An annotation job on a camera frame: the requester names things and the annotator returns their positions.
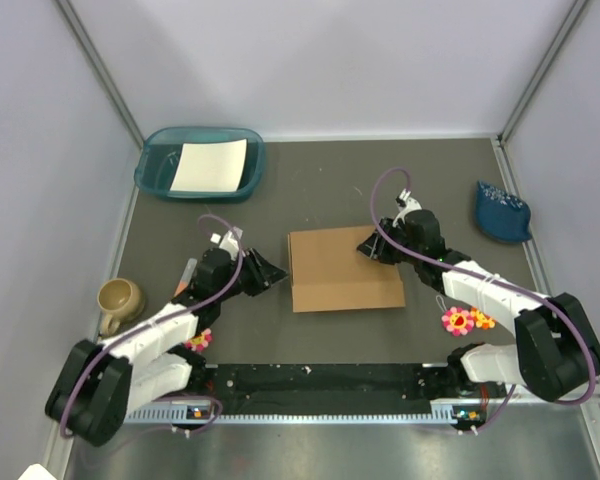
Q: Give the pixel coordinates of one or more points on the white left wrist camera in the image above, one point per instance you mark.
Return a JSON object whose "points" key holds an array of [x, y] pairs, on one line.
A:
{"points": [[230, 241]]}

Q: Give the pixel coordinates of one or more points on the white paper sheet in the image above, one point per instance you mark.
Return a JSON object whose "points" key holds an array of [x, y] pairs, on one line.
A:
{"points": [[210, 167]]}

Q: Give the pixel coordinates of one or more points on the beige ceramic mug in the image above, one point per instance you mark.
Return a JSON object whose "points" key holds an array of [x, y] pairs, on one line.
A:
{"points": [[121, 301]]}

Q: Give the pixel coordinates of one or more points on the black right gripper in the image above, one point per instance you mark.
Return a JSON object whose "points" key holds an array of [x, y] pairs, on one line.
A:
{"points": [[376, 246]]}

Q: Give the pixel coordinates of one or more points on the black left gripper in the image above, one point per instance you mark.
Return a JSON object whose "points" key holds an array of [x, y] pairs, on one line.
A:
{"points": [[264, 273]]}

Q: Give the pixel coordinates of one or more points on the orange flower toy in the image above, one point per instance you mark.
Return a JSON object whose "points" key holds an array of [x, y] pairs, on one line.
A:
{"points": [[481, 320]]}

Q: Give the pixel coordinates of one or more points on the teal plastic tub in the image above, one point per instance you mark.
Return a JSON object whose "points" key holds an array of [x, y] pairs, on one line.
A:
{"points": [[161, 153]]}

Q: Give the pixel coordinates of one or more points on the blue leaf-shaped dish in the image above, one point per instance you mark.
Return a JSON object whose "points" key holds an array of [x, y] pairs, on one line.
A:
{"points": [[500, 215]]}

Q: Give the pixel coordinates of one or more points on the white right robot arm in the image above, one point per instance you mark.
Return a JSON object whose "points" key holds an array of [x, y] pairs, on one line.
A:
{"points": [[555, 349]]}

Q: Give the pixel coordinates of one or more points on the brown cardboard box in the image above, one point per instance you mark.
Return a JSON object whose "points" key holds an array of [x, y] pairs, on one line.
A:
{"points": [[328, 273]]}

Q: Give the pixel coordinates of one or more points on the orange and grey marker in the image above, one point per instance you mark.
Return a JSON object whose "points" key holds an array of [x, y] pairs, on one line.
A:
{"points": [[186, 276]]}

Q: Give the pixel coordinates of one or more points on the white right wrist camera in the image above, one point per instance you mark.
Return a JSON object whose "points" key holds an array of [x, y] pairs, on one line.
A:
{"points": [[405, 204]]}

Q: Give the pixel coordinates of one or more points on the grey slotted cable duct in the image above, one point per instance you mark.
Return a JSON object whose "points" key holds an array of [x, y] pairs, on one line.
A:
{"points": [[197, 413]]}

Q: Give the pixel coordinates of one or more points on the pink flower toy right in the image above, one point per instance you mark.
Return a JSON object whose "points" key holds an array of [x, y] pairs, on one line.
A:
{"points": [[458, 321]]}

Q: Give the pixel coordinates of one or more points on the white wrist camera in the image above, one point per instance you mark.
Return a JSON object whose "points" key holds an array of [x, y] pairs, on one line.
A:
{"points": [[230, 241], [405, 204]]}

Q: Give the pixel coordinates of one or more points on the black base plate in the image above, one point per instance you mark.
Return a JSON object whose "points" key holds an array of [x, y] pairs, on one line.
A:
{"points": [[323, 388]]}

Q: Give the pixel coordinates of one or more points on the pink flower toy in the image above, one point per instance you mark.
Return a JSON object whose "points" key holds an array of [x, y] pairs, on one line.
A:
{"points": [[200, 342], [458, 321]]}

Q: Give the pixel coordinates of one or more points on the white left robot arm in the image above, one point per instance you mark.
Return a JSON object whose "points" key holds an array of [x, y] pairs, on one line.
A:
{"points": [[101, 383]]}

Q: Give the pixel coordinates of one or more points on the pink flower toy left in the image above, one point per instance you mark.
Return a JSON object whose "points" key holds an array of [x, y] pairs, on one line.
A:
{"points": [[200, 342]]}

